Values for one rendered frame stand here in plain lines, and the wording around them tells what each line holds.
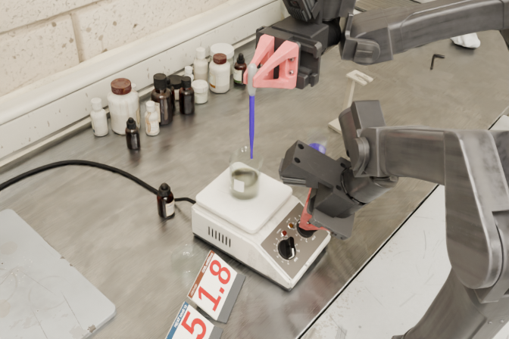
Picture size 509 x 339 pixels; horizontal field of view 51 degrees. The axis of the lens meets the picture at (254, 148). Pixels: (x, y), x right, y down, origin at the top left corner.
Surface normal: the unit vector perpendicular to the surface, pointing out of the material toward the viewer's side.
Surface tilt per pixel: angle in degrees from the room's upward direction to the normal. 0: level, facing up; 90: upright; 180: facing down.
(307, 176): 102
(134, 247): 0
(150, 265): 0
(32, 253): 0
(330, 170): 30
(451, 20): 87
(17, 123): 90
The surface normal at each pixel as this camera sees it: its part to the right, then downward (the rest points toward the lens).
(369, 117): 0.11, -0.48
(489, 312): 0.15, 0.73
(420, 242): 0.05, -0.77
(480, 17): -0.16, 0.62
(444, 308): -0.99, 0.02
